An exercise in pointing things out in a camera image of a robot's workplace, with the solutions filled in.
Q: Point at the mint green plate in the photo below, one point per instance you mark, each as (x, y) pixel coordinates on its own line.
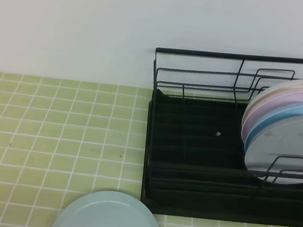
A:
(106, 209)

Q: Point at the white plate in rack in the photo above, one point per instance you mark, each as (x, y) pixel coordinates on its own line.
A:
(276, 95)

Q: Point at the grey plate in rack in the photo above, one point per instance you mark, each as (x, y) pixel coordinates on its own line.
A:
(276, 146)

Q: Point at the pink plate in rack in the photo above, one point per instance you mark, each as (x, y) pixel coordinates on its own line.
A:
(266, 104)

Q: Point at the blue plate in rack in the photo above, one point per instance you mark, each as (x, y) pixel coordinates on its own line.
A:
(277, 114)

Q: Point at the cream plate in rack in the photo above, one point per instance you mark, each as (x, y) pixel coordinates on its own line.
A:
(288, 85)

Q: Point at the black wire dish rack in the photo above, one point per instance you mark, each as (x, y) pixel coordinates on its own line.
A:
(188, 170)

